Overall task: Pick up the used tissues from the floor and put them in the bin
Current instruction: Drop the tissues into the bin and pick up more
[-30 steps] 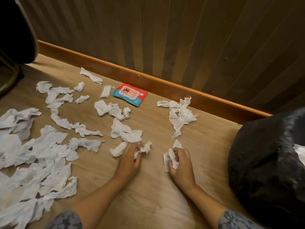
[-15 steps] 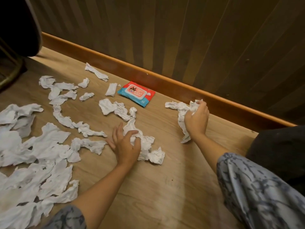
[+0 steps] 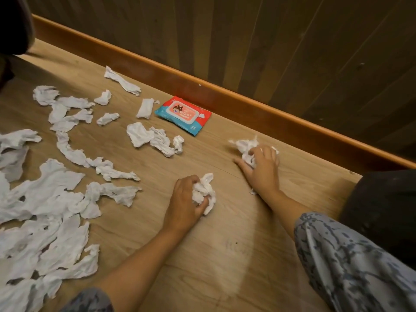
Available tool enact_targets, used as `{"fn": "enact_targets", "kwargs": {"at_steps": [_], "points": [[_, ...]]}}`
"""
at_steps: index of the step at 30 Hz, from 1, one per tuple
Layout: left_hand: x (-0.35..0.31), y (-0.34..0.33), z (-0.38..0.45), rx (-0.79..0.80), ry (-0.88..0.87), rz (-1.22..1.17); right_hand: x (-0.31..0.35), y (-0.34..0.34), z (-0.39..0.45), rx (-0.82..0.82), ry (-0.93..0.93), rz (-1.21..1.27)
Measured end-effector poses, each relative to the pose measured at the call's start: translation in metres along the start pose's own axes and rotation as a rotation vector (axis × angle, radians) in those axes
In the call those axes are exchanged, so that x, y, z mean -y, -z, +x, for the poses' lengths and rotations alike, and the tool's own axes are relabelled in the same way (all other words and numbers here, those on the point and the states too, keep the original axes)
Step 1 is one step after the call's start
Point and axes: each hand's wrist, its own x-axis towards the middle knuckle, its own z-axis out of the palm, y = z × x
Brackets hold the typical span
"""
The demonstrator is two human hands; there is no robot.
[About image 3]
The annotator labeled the person's right hand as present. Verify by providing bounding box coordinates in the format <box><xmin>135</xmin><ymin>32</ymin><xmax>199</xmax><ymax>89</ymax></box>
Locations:
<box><xmin>233</xmin><ymin>145</ymin><xmax>281</xmax><ymax>199</ymax></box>

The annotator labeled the person's left hand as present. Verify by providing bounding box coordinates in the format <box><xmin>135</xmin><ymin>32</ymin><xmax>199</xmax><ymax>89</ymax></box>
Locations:
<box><xmin>162</xmin><ymin>175</ymin><xmax>210</xmax><ymax>232</ymax></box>

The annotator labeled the white wet wipe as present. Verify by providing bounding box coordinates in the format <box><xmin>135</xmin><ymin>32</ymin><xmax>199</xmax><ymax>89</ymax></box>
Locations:
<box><xmin>191</xmin><ymin>173</ymin><xmax>217</xmax><ymax>216</ymax></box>
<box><xmin>228</xmin><ymin>136</ymin><xmax>280</xmax><ymax>169</ymax></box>

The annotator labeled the person's right forearm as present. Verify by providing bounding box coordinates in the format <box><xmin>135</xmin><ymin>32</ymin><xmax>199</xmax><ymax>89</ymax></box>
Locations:
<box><xmin>258</xmin><ymin>188</ymin><xmax>313</xmax><ymax>241</ymax></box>

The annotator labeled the person's left forearm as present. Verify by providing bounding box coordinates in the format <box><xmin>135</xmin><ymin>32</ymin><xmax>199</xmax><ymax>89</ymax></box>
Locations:
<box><xmin>95</xmin><ymin>224</ymin><xmax>184</xmax><ymax>312</ymax></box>

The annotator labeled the orange wooden skirting board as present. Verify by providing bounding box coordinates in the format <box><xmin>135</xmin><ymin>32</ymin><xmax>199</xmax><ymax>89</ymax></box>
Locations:
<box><xmin>32</xmin><ymin>14</ymin><xmax>416</xmax><ymax>175</ymax></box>

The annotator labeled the red and blue wipes packet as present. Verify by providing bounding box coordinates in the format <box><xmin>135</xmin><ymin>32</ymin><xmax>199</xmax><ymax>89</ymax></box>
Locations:
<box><xmin>154</xmin><ymin>96</ymin><xmax>213</xmax><ymax>137</ymax></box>

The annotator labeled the spread of scattered white wipes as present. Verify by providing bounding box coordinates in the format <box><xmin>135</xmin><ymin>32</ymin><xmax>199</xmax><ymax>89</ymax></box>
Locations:
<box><xmin>0</xmin><ymin>66</ymin><xmax>185</xmax><ymax>312</ymax></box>

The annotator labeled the person's black trouser leg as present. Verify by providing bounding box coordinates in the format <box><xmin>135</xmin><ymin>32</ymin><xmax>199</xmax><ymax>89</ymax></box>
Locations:
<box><xmin>338</xmin><ymin>169</ymin><xmax>416</xmax><ymax>271</ymax></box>

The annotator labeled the person's left patterned grey sleeve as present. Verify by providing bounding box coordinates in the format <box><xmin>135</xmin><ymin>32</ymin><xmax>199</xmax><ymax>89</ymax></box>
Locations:
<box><xmin>59</xmin><ymin>287</ymin><xmax>115</xmax><ymax>312</ymax></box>

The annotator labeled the person's patterned grey sleeve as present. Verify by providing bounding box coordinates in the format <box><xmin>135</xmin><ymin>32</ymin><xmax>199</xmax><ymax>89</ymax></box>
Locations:
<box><xmin>59</xmin><ymin>287</ymin><xmax>115</xmax><ymax>312</ymax></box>
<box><xmin>294</xmin><ymin>212</ymin><xmax>416</xmax><ymax>312</ymax></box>

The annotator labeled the person's right patterned grey sleeve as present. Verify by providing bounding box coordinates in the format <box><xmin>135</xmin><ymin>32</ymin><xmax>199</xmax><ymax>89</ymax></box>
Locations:
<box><xmin>294</xmin><ymin>212</ymin><xmax>416</xmax><ymax>312</ymax></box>

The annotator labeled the dark rounded object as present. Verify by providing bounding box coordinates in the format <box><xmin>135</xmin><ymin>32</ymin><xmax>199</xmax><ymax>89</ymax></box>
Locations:
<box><xmin>0</xmin><ymin>0</ymin><xmax>36</xmax><ymax>92</ymax></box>

